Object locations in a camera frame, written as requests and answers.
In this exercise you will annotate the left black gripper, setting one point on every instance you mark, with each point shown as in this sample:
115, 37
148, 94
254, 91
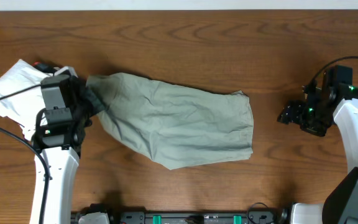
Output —
86, 98

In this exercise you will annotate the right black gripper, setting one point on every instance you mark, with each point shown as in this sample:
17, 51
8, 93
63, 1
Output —
292, 112

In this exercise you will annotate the grey-green shorts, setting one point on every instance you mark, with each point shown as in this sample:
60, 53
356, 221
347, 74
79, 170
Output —
175, 126

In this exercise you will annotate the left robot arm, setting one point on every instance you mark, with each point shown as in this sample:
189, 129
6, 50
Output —
55, 174

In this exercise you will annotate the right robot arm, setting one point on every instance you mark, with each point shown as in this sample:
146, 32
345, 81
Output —
334, 102

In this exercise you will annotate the white folded garment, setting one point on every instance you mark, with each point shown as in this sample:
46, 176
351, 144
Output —
23, 107

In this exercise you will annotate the black folded garment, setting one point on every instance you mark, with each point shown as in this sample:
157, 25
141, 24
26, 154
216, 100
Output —
43, 67

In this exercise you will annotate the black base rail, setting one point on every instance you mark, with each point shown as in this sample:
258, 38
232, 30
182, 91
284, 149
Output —
258, 213

